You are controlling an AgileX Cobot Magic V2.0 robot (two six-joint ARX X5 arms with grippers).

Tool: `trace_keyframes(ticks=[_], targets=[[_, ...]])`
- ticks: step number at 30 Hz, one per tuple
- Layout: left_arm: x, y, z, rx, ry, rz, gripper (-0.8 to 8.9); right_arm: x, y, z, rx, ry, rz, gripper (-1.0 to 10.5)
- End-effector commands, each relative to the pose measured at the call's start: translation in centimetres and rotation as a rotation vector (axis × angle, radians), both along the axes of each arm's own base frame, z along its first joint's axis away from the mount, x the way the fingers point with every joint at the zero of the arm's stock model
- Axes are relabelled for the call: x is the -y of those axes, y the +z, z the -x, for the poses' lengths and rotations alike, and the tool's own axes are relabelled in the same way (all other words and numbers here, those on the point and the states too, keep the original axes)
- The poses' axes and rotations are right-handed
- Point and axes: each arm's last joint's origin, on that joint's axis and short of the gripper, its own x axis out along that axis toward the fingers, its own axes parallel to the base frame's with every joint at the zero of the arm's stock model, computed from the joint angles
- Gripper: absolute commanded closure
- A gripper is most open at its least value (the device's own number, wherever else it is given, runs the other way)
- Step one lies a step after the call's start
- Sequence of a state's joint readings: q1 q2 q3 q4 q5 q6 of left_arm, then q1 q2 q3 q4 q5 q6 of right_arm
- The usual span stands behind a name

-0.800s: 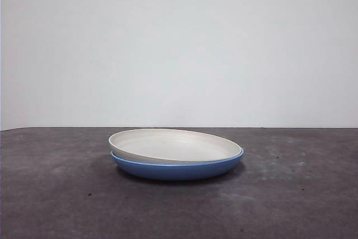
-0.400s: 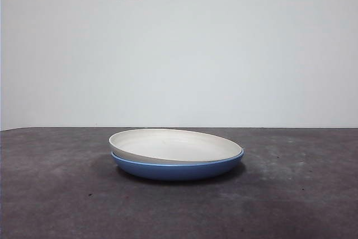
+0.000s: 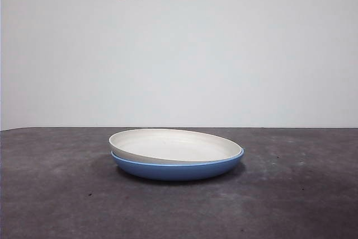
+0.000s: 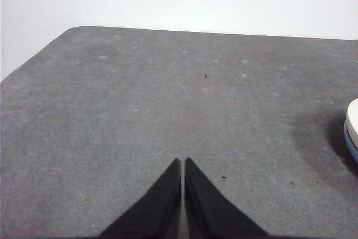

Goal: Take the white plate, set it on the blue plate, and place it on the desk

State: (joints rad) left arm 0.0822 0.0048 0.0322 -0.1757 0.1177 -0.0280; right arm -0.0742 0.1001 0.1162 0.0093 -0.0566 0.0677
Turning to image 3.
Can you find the blue round plate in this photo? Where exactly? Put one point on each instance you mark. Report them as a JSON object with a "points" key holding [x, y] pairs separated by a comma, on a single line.
{"points": [[179, 172]]}

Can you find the white round plate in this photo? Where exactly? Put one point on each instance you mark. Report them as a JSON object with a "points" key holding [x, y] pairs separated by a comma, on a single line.
{"points": [[173, 144]]}

